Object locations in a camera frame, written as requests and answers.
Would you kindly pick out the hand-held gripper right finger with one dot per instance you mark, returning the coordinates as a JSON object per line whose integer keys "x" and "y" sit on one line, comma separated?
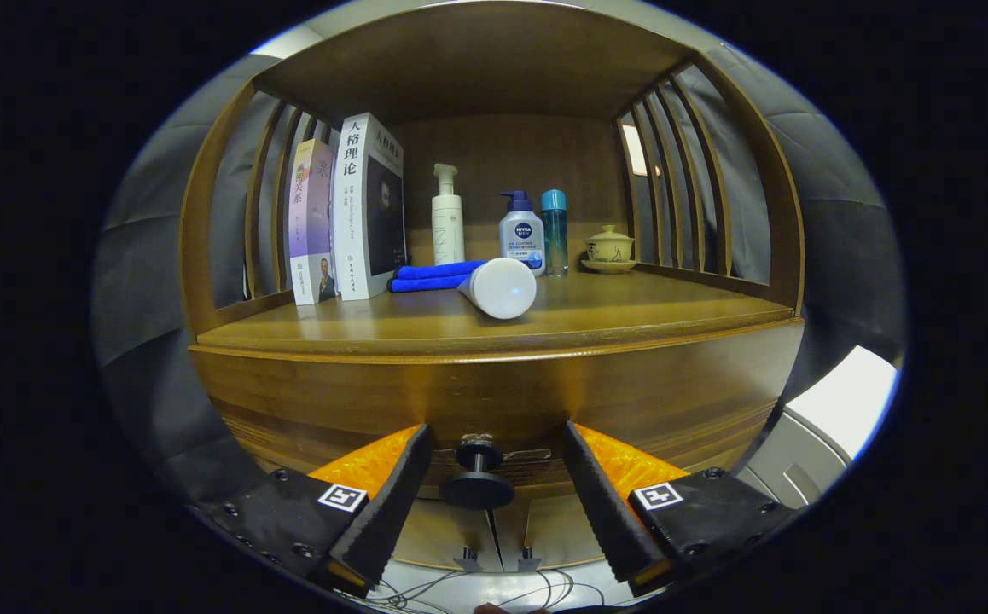
{"x": 609, "y": 512}

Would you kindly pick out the white bottle with blue pump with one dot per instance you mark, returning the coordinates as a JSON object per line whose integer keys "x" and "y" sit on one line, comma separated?
{"x": 521, "y": 239}

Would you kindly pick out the white grey box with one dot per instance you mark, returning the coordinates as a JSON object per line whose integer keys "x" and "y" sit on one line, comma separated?
{"x": 844, "y": 401}

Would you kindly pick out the wooden countertop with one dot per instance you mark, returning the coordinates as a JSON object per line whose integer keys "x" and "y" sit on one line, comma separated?
{"x": 630, "y": 311}

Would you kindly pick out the folded blue cloth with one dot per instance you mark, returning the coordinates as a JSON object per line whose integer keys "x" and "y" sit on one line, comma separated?
{"x": 426, "y": 277}

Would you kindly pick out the black drawer knob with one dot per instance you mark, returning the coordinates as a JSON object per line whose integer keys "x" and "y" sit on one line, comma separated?
{"x": 479, "y": 490}

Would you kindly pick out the wooden cabinet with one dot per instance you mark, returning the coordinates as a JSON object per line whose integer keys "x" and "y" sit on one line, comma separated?
{"x": 477, "y": 60}

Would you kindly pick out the wooden drawer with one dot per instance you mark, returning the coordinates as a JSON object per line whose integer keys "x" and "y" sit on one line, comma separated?
{"x": 502, "y": 392}

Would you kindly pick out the white cosmetic tube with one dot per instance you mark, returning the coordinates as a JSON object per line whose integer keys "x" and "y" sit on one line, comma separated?
{"x": 502, "y": 288}

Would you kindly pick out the purple book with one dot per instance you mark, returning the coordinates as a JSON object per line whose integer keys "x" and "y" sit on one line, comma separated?
{"x": 310, "y": 222}

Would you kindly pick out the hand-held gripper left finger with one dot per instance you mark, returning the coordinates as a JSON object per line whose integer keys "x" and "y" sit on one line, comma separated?
{"x": 379, "y": 512}

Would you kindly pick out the yellow lidded teacup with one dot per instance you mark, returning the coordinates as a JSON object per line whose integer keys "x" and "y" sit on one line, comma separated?
{"x": 609, "y": 247}

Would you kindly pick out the white book with portrait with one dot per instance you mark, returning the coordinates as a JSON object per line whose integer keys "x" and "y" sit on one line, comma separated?
{"x": 349, "y": 213}

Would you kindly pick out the teal bottle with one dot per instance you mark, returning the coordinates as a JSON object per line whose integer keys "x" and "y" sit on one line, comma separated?
{"x": 555, "y": 239}

